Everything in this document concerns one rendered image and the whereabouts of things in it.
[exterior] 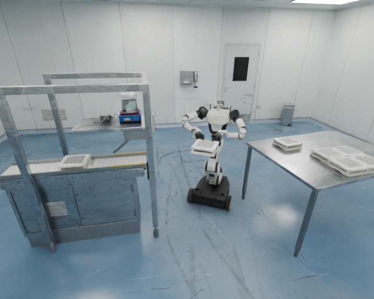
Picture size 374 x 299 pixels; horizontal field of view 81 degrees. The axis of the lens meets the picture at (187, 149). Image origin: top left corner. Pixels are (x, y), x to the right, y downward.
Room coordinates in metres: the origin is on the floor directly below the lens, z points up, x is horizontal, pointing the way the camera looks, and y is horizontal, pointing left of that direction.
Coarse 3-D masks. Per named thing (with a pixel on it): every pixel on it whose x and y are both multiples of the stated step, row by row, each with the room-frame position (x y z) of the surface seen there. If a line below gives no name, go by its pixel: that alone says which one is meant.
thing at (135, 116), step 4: (120, 112) 2.05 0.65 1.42; (136, 112) 2.00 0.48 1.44; (140, 112) 2.06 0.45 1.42; (120, 116) 1.93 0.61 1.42; (124, 116) 1.94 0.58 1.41; (128, 116) 1.95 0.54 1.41; (132, 116) 1.95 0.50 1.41; (136, 116) 1.96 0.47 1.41; (140, 116) 1.97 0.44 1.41; (120, 120) 1.93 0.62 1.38; (124, 120) 1.94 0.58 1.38; (128, 120) 1.95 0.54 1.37; (132, 120) 1.95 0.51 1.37; (136, 120) 1.96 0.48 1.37; (140, 120) 1.97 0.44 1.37
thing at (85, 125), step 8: (80, 120) 2.01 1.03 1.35; (88, 120) 2.02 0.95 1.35; (96, 120) 2.02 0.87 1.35; (112, 120) 2.02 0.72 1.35; (144, 120) 2.03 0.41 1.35; (80, 128) 1.79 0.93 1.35; (88, 128) 1.79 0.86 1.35; (96, 128) 1.80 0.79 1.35; (104, 128) 1.80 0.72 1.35; (112, 128) 1.80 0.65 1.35; (120, 128) 1.80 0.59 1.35; (128, 128) 1.81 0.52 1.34; (136, 128) 1.83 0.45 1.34; (144, 128) 1.84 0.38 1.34
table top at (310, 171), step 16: (256, 144) 2.53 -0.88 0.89; (272, 144) 2.53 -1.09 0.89; (304, 144) 2.54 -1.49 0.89; (320, 144) 2.54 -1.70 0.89; (336, 144) 2.55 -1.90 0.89; (352, 144) 2.55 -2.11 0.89; (368, 144) 2.55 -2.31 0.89; (272, 160) 2.12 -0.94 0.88; (288, 160) 2.10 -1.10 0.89; (304, 160) 2.10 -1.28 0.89; (320, 160) 2.10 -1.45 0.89; (304, 176) 1.77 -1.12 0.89; (320, 176) 1.77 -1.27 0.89; (336, 176) 1.77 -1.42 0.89; (352, 176) 1.78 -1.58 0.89; (368, 176) 1.78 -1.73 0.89
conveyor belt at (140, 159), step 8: (96, 160) 2.03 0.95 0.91; (104, 160) 2.03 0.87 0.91; (112, 160) 2.03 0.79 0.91; (120, 160) 2.03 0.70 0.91; (128, 160) 2.03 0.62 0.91; (136, 160) 2.04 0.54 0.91; (144, 160) 2.04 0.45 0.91; (8, 168) 1.85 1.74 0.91; (16, 168) 1.85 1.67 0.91; (32, 168) 1.85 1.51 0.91; (40, 168) 1.85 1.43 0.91; (48, 168) 1.85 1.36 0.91; (56, 168) 1.85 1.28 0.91
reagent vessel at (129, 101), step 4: (124, 92) 2.09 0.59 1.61; (128, 92) 2.09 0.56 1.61; (132, 92) 2.09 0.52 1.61; (120, 96) 2.02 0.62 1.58; (124, 96) 1.97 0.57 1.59; (128, 96) 1.97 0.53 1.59; (132, 96) 1.99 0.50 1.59; (136, 96) 2.04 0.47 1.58; (124, 100) 1.98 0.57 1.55; (128, 100) 1.98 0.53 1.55; (132, 100) 1.99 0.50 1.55; (136, 100) 2.03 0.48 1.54; (124, 104) 1.98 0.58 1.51; (128, 104) 1.98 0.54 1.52; (132, 104) 1.99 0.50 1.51; (136, 104) 2.03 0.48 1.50; (124, 108) 1.98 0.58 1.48; (128, 108) 1.97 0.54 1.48; (132, 108) 1.99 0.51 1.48; (136, 108) 2.02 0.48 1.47; (124, 112) 1.99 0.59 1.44; (128, 112) 1.97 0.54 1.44; (132, 112) 1.99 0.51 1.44
